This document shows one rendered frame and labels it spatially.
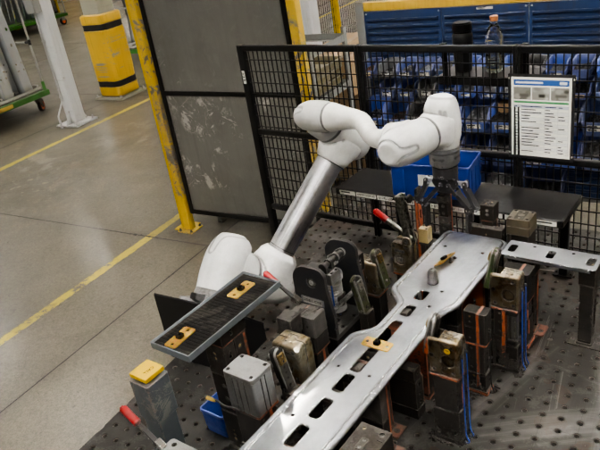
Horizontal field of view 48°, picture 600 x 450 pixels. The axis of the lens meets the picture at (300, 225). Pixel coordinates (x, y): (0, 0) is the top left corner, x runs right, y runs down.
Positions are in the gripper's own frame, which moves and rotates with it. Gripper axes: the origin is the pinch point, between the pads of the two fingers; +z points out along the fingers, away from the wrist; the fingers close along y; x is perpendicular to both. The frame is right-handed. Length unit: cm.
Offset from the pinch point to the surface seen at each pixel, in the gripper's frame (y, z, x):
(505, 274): 20.8, 9.1, -7.2
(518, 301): 24.7, 17.0, -7.8
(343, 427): 8, 14, -76
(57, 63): -625, 39, 284
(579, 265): 36.1, 13.6, 12.3
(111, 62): -655, 66, 381
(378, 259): -14.9, 5.4, -18.5
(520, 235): 14.0, 13.2, 23.6
